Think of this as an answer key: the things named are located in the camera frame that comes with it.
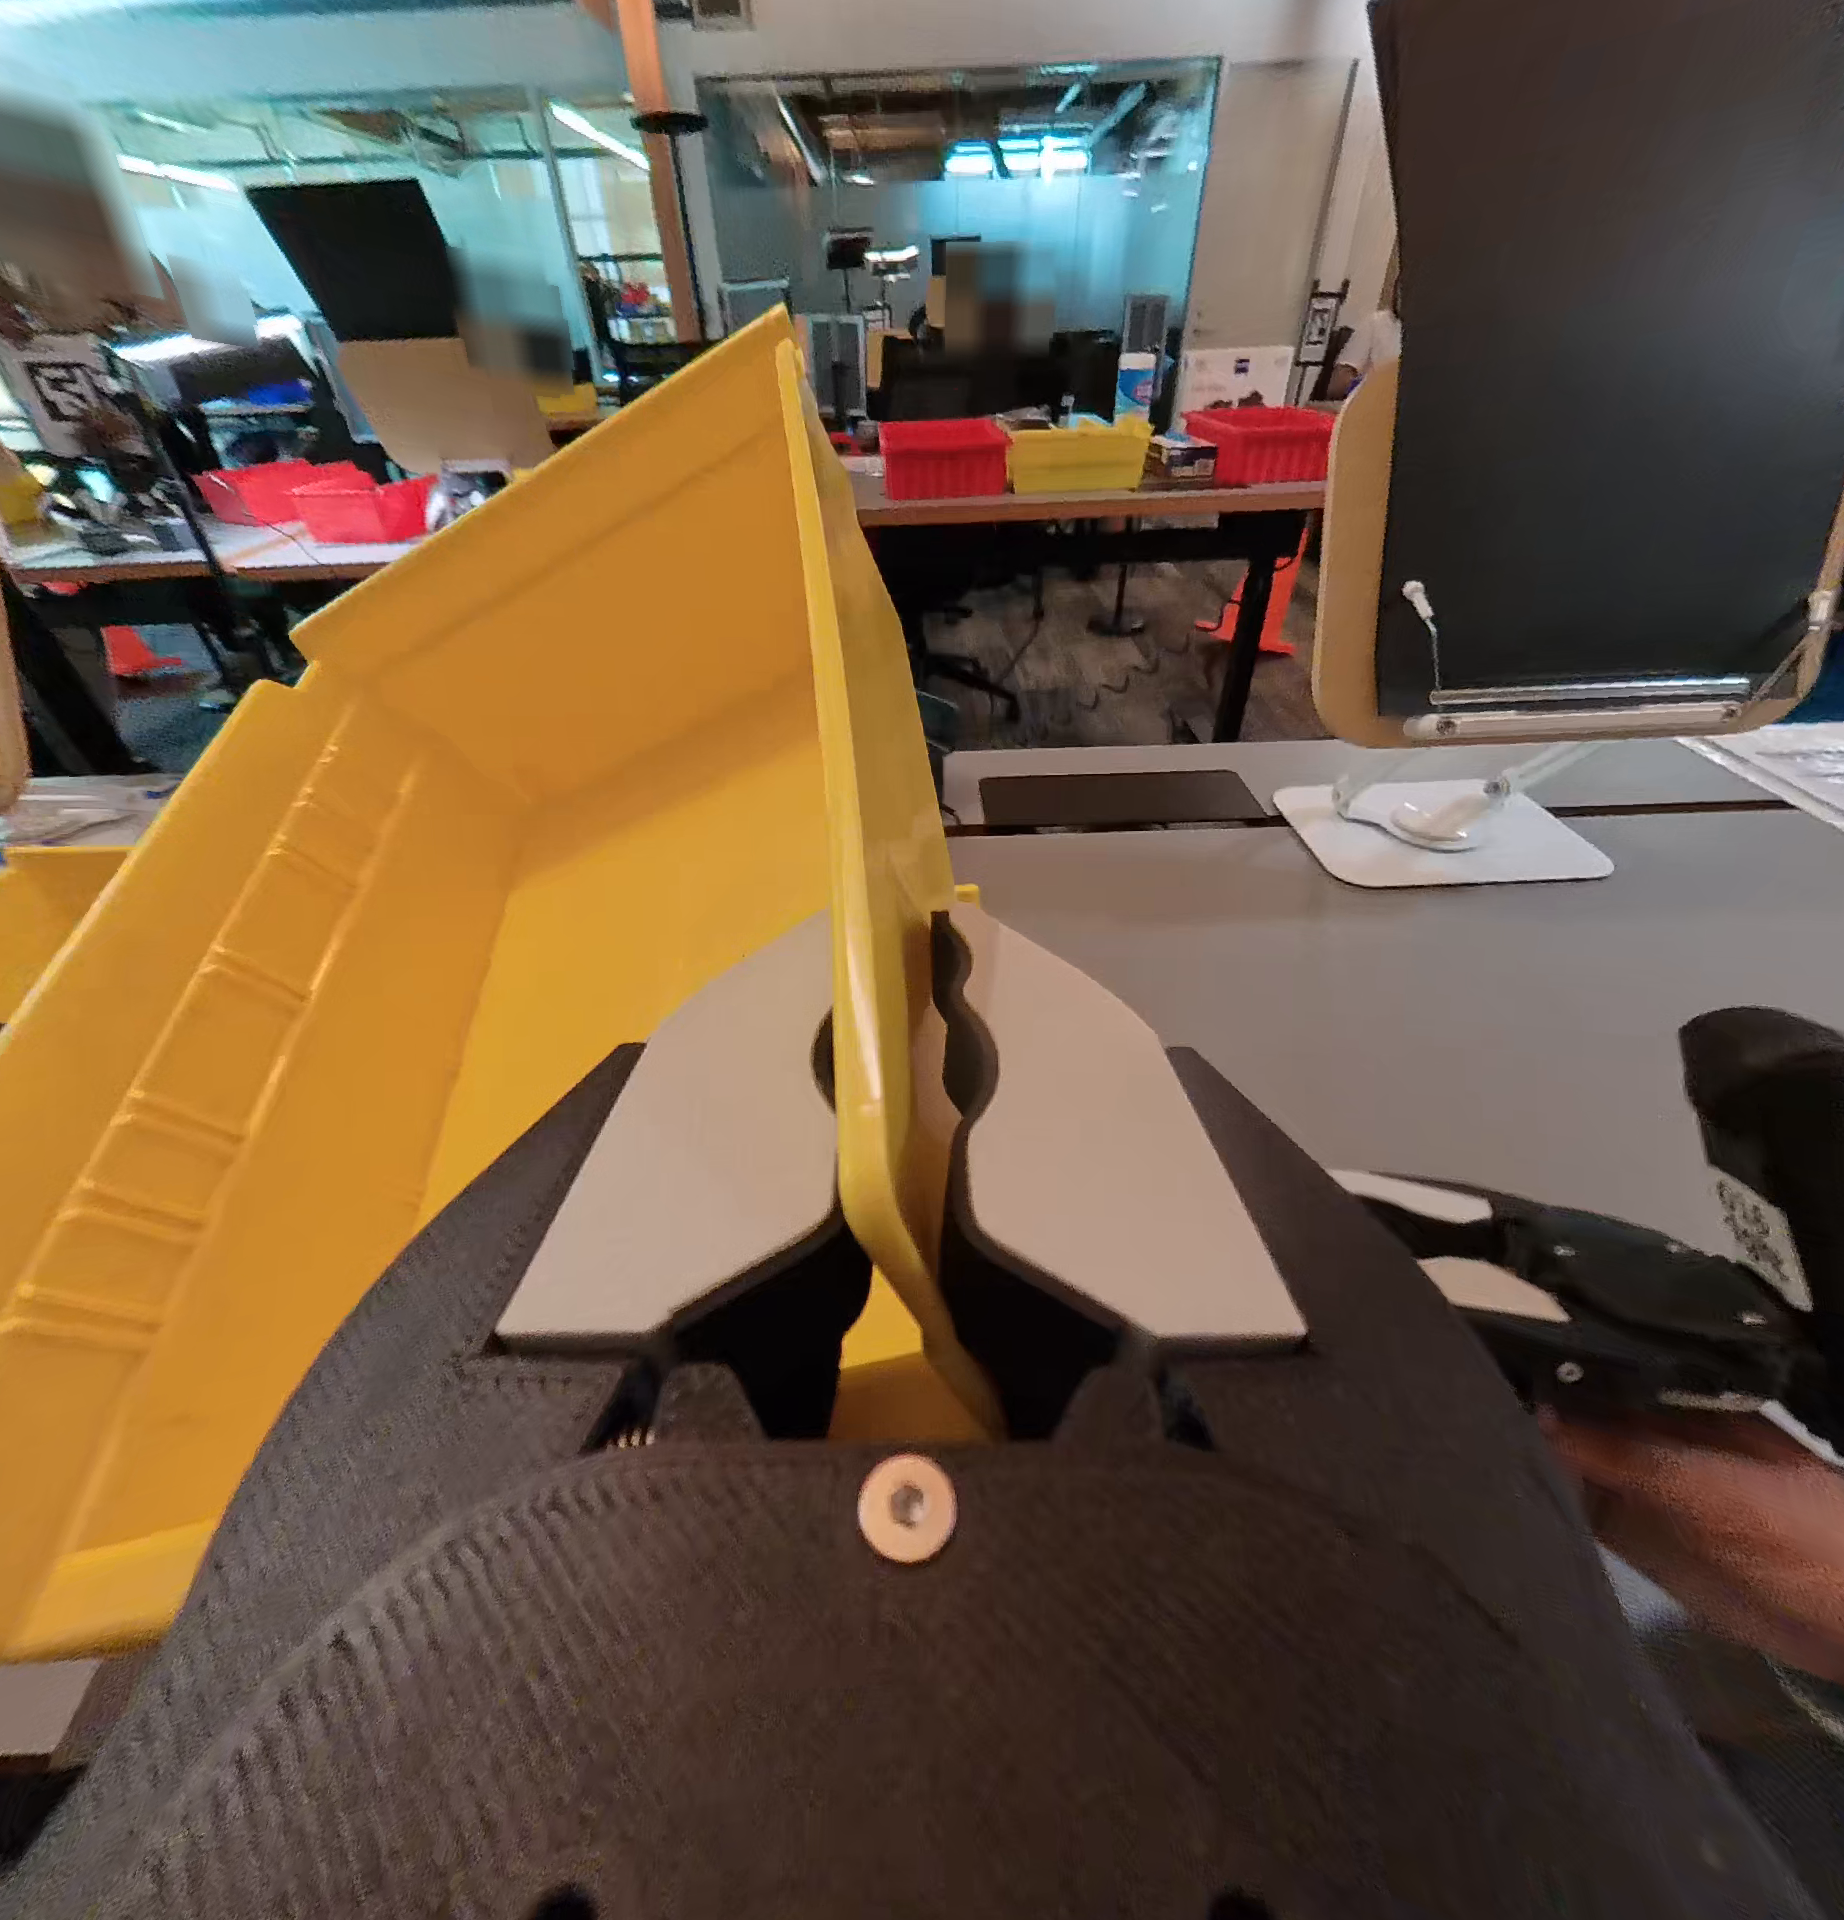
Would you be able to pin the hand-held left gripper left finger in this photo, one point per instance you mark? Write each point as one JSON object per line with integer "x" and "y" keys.
{"x": 686, "y": 1172}

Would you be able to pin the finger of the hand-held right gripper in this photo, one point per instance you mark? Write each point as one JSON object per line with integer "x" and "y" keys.
{"x": 1426, "y": 1198}
{"x": 1496, "y": 1295}

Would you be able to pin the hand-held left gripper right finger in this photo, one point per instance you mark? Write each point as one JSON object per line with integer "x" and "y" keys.
{"x": 1115, "y": 1172}

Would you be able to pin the white panel stand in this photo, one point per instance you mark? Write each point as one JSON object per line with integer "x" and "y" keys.
{"x": 1524, "y": 848}

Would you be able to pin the black flat pad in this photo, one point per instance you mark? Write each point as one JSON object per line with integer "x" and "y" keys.
{"x": 1115, "y": 799}

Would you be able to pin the white printed paper sheet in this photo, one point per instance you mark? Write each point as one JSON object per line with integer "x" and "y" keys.
{"x": 1806, "y": 773}

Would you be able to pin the orange cone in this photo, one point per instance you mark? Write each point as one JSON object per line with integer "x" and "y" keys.
{"x": 1253, "y": 609}

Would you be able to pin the wooden background table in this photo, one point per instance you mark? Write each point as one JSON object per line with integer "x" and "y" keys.
{"x": 1075, "y": 507}

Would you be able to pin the small yellow plastic bin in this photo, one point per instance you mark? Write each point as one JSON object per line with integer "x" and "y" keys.
{"x": 1078, "y": 459}

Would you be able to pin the red plastic bin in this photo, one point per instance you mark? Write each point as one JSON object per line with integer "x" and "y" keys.
{"x": 1263, "y": 445}
{"x": 943, "y": 464}
{"x": 307, "y": 507}

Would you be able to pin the black tablet on white stand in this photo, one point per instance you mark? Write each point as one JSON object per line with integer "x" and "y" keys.
{"x": 1611, "y": 375}

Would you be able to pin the black white marker tag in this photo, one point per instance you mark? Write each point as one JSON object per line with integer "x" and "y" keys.
{"x": 67, "y": 388}

